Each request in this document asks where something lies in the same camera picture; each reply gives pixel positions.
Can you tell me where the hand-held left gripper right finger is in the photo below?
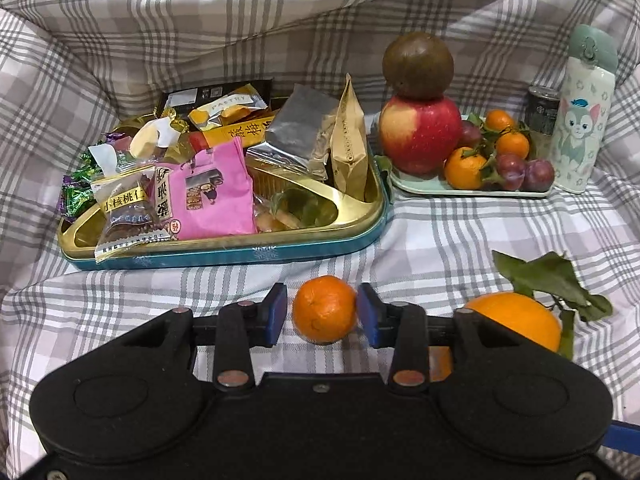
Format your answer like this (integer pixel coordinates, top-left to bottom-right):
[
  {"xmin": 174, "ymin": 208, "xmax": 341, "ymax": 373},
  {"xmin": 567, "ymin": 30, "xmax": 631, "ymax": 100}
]
[{"xmin": 356, "ymin": 283, "xmax": 526, "ymax": 392}]

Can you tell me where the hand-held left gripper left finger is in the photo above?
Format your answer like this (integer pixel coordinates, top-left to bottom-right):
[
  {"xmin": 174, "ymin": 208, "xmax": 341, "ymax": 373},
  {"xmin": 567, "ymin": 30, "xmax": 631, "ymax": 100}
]
[{"xmin": 120, "ymin": 283, "xmax": 288, "ymax": 391}]

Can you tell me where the small mandarin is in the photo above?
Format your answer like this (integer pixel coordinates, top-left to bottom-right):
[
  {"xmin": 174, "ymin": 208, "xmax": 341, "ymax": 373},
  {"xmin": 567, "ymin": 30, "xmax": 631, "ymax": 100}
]
[{"xmin": 292, "ymin": 275, "xmax": 358, "ymax": 345}]

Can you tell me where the teal gold snack tin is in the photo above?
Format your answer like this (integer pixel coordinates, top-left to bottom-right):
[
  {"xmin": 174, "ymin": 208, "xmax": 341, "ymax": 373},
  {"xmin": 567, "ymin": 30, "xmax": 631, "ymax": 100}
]
[{"xmin": 56, "ymin": 115, "xmax": 391, "ymax": 272}]

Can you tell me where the clear wrapped candy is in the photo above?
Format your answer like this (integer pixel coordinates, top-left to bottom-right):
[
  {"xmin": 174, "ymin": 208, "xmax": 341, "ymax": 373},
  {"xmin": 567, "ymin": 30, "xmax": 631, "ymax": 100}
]
[{"xmin": 252, "ymin": 185, "xmax": 333, "ymax": 233}]

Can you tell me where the grey plaid blanket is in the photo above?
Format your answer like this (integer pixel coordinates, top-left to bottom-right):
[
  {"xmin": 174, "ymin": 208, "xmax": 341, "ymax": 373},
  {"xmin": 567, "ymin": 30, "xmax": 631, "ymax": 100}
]
[{"xmin": 0, "ymin": 0, "xmax": 640, "ymax": 461}]

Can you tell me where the pink snack packet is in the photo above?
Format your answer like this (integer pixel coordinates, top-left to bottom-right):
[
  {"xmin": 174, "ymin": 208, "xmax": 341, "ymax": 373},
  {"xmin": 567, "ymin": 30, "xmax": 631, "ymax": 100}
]
[{"xmin": 155, "ymin": 139, "xmax": 258, "ymax": 241}]

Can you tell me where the large orange with leaves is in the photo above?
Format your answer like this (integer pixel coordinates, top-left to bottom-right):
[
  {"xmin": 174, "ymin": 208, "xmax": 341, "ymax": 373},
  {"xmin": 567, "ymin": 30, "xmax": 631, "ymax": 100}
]
[{"xmin": 429, "ymin": 250, "xmax": 614, "ymax": 382}]

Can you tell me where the pale green plate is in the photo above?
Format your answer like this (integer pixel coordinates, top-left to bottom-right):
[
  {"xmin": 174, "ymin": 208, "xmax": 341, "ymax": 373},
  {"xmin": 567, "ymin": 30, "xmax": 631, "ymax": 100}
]
[{"xmin": 375, "ymin": 115, "xmax": 556, "ymax": 198}]

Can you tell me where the tan paper snack packet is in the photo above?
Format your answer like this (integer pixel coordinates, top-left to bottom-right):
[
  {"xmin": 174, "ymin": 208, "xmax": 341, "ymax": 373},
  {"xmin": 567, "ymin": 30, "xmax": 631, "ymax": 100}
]
[{"xmin": 327, "ymin": 74, "xmax": 371, "ymax": 201}]

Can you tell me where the mandarin with leaves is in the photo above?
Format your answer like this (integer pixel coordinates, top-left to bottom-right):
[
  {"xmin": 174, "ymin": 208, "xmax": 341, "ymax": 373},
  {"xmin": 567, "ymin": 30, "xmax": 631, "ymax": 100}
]
[
  {"xmin": 495, "ymin": 130, "xmax": 531, "ymax": 160},
  {"xmin": 444, "ymin": 146, "xmax": 488, "ymax": 191},
  {"xmin": 486, "ymin": 109, "xmax": 517, "ymax": 133}
]

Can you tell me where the clear brown snack packet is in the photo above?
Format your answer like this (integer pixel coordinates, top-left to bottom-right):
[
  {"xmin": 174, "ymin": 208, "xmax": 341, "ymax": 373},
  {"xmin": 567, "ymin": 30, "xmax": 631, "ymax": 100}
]
[{"xmin": 90, "ymin": 167, "xmax": 161, "ymax": 265}]

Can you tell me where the silver foil snack packet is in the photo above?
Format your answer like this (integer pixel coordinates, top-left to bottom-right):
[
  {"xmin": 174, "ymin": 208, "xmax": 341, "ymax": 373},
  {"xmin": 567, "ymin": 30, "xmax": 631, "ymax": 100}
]
[{"xmin": 247, "ymin": 84, "xmax": 341, "ymax": 181}]

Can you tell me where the orange yellow snack packet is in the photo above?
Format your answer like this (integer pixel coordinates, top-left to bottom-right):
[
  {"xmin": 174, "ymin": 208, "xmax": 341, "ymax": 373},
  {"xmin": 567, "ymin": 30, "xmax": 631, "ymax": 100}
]
[{"xmin": 189, "ymin": 115, "xmax": 276, "ymax": 153}]

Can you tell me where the red apple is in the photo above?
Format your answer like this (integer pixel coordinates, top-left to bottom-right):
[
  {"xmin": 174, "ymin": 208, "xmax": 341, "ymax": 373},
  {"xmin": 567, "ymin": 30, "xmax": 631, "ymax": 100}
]
[{"xmin": 377, "ymin": 94, "xmax": 463, "ymax": 177}]

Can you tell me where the dark red plum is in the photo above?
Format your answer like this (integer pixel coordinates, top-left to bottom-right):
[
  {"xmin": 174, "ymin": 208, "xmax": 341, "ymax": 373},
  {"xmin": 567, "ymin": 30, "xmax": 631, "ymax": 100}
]
[
  {"xmin": 522, "ymin": 159, "xmax": 556, "ymax": 193},
  {"xmin": 459, "ymin": 121, "xmax": 485, "ymax": 150},
  {"xmin": 495, "ymin": 154, "xmax": 527, "ymax": 192}
]

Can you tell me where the yellow white pastry packet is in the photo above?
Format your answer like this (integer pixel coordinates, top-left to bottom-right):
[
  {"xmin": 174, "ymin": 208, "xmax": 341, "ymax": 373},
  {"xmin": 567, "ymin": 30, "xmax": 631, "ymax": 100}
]
[{"xmin": 187, "ymin": 91, "xmax": 268, "ymax": 128}]

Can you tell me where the white gold candy wrapper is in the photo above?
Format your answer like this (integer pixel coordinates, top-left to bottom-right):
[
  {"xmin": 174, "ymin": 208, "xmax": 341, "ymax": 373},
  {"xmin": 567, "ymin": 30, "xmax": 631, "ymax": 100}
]
[{"xmin": 129, "ymin": 116, "xmax": 188, "ymax": 161}]

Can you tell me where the black snack packet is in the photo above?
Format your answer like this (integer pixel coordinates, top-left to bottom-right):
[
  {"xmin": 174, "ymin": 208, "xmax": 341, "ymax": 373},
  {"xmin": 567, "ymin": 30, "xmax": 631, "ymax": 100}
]
[{"xmin": 155, "ymin": 77, "xmax": 276, "ymax": 121}]

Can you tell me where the green wrapped candy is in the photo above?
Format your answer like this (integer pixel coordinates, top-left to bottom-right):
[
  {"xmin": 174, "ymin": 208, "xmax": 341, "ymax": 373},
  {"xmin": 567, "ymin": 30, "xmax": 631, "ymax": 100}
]
[
  {"xmin": 62, "ymin": 155, "xmax": 98, "ymax": 183},
  {"xmin": 60, "ymin": 180, "xmax": 101, "ymax": 223}
]

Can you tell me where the brown round fruit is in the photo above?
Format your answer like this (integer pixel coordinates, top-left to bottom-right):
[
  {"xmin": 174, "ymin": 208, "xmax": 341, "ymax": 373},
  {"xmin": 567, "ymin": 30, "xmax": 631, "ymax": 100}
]
[{"xmin": 382, "ymin": 31, "xmax": 455, "ymax": 101}]

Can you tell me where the dark drink can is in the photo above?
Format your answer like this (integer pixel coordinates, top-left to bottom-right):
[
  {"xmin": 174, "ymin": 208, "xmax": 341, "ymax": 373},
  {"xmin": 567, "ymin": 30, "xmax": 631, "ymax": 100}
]
[{"xmin": 524, "ymin": 85, "xmax": 562, "ymax": 143}]

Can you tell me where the cartoon print water bottle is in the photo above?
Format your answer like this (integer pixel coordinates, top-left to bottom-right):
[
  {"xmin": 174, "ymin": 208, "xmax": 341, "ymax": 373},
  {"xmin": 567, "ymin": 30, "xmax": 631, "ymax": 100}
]
[{"xmin": 549, "ymin": 24, "xmax": 619, "ymax": 195}]

